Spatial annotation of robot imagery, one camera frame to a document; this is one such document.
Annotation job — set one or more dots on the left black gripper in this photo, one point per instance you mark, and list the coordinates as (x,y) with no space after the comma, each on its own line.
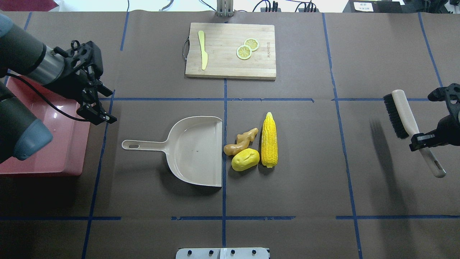
(68,83)

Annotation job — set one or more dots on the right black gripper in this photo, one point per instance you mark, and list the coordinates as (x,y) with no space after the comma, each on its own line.
(450,126)

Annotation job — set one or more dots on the beige hand brush black bristles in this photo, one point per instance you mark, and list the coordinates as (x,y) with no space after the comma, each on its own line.
(404,125)

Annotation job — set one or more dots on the beige plastic dustpan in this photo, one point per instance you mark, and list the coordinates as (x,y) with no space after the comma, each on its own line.
(193,150)

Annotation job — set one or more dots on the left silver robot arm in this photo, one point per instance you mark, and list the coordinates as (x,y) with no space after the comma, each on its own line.
(26,58)

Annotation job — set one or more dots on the pink plastic bin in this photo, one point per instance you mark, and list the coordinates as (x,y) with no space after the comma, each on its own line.
(65,154)

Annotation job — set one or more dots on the yellow plastic toy knife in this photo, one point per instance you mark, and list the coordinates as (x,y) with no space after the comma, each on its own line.
(204,54)

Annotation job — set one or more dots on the red cloth on table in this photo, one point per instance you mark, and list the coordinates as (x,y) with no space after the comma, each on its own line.
(27,5)

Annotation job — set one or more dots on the wooden cutting board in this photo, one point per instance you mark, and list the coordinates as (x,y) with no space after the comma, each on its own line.
(222,40)

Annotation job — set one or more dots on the yellow toy corn cob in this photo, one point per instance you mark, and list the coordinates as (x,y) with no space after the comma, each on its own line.
(269,143)

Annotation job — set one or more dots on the black box with label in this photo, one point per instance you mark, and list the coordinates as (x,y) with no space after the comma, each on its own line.
(372,6)

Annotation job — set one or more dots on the tan toy ginger root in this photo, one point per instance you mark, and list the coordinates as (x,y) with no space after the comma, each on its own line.
(242,142)

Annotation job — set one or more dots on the toy lemon slice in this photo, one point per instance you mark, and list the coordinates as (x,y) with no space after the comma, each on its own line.
(244,52)
(252,43)

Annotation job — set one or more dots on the silver metal pole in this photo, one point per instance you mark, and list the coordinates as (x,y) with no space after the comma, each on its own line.
(224,8)

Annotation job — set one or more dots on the yellow toy potato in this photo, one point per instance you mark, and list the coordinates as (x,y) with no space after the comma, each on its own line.
(245,159)

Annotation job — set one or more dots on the black camera bracket left wrist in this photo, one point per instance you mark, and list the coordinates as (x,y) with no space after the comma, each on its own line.
(86,57)

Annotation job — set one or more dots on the black camera bracket wrist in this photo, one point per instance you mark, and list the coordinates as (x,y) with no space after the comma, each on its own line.
(450,95)
(86,57)

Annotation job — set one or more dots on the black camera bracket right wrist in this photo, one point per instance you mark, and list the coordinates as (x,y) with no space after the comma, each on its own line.
(450,95)

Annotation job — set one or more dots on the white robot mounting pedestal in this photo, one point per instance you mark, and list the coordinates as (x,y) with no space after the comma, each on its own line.
(224,253)

